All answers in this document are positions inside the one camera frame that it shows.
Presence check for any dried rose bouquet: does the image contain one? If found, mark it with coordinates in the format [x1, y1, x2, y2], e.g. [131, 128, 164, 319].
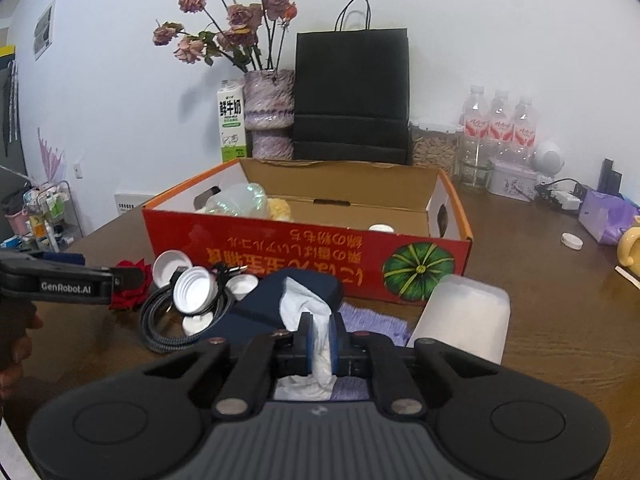
[152, 0, 299, 74]

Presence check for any clear water bottle red label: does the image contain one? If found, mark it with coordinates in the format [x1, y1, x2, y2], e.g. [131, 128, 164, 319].
[489, 90, 515, 161]
[511, 96, 541, 166]
[462, 85, 491, 161]

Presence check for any black paper bag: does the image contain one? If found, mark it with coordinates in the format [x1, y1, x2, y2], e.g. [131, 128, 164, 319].
[291, 0, 412, 166]

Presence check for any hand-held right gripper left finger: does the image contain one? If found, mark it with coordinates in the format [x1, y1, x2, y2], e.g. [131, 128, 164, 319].
[142, 312, 317, 421]

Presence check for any white tin purple print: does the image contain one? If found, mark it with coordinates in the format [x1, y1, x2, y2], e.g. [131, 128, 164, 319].
[487, 157, 541, 197]

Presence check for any dark door panel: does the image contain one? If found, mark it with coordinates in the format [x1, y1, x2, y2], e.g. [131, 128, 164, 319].
[0, 45, 28, 176]

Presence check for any white power strip with plugs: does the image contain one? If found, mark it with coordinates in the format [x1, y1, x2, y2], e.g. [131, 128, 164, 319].
[534, 177, 581, 206]

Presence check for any white charger plug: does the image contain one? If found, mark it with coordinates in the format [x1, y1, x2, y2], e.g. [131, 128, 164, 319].
[181, 311, 216, 337]

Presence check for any large white threaded lid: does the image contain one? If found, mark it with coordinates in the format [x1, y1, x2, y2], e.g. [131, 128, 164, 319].
[172, 266, 218, 317]

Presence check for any purple marbled vase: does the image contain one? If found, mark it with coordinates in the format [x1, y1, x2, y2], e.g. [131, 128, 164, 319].
[243, 69, 296, 161]

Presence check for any white wall vent frame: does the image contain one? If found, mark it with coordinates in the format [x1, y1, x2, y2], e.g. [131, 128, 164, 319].
[33, 2, 55, 62]

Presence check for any clear jar of seeds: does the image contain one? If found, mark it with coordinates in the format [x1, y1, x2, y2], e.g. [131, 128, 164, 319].
[409, 121, 463, 177]

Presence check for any white tissue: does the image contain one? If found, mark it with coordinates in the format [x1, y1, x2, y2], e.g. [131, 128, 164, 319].
[274, 276, 335, 401]

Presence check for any white green milk carton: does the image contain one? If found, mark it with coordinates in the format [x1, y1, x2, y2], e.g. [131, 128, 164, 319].
[216, 80, 247, 163]

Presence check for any smooth white bottle cap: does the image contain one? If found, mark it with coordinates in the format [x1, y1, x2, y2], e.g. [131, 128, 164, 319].
[152, 250, 193, 288]

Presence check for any white wall panel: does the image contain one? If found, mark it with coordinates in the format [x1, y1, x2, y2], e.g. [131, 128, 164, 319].
[114, 192, 157, 217]

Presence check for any purple tissue packet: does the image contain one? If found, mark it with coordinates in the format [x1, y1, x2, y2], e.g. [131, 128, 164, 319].
[579, 190, 640, 247]

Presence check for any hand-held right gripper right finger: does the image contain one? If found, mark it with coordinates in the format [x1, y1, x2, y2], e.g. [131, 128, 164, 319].
[329, 312, 496, 421]

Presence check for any translucent white plastic container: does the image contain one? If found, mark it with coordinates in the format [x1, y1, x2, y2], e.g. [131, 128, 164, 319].
[406, 274, 511, 363]

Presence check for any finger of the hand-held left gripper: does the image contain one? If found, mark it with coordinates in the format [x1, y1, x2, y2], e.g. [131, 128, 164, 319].
[35, 252, 87, 266]
[111, 265, 147, 293]

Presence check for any crushed clear plastic bottle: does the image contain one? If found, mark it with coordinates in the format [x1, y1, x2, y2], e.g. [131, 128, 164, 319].
[205, 182, 270, 219]

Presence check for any purple woven drawstring pouch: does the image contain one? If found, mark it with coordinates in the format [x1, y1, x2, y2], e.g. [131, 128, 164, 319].
[330, 302, 413, 401]

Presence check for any red cardboard box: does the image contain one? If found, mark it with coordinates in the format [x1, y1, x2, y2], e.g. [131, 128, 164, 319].
[141, 159, 473, 306]

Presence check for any yellow mug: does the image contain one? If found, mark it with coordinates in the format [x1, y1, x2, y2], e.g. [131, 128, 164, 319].
[616, 215, 640, 277]

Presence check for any metal storage rack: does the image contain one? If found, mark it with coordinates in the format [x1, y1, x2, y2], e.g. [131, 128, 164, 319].
[0, 180, 85, 253]

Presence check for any braided black grey cable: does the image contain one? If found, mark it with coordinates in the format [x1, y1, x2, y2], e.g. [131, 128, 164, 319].
[140, 265, 251, 354]

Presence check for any white round speaker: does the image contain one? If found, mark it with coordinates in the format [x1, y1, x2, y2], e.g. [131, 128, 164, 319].
[531, 141, 566, 186]

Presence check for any dark blue cloth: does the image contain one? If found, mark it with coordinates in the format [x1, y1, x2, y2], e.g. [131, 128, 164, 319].
[210, 267, 345, 351]

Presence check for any wooden desktop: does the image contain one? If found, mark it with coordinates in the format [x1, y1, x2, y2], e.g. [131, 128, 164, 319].
[5, 157, 640, 480]

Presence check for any person's left hand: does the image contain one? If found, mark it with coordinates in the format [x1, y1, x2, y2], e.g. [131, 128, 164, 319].
[0, 301, 45, 398]

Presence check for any red fabric rose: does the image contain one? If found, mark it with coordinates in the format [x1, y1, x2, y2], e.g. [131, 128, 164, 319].
[109, 259, 153, 312]

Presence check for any clear glass cup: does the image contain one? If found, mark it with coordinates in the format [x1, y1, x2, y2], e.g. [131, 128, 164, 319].
[457, 132, 494, 192]

